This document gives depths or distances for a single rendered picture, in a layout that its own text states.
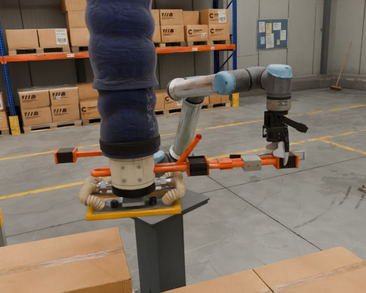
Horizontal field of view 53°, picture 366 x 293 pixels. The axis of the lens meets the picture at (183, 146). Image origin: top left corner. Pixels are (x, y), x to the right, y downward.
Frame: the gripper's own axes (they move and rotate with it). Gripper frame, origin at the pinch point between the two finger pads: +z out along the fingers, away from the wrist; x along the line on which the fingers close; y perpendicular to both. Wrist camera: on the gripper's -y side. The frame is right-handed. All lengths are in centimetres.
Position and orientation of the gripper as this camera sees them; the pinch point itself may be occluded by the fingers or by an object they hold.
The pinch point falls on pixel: (282, 159)
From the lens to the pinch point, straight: 152.5
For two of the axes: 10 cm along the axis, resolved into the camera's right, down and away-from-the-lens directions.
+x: 0.8, 2.7, -9.6
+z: 0.4, 9.6, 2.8
